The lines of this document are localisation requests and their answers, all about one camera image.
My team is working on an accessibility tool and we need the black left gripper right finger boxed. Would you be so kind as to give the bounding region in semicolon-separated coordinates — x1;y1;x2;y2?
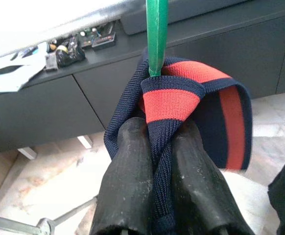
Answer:
171;121;256;235

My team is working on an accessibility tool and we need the black tape dispenser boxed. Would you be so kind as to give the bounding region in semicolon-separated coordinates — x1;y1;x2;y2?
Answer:
55;36;86;68

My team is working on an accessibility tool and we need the stack of white papers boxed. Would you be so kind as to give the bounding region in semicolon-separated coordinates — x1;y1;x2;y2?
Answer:
0;41;50;93

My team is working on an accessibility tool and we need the silver metal clothes rack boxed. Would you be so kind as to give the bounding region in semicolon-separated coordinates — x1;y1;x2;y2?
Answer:
0;0;148;235

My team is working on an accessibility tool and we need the small electronics board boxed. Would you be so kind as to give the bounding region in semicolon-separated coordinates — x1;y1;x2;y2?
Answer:
78;21;118;51

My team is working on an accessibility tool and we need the black low TV cabinet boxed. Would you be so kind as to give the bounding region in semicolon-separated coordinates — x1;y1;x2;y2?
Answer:
0;0;285;160

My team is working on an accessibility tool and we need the green plastic clothes hanger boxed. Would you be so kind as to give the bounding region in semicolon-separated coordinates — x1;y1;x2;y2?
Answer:
144;0;169;78

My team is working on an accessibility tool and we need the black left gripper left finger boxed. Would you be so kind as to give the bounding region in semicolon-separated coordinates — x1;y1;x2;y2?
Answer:
90;116;156;235

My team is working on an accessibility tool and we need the navy garment with red stripes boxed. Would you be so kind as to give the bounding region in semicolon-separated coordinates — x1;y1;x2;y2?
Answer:
103;47;253;235

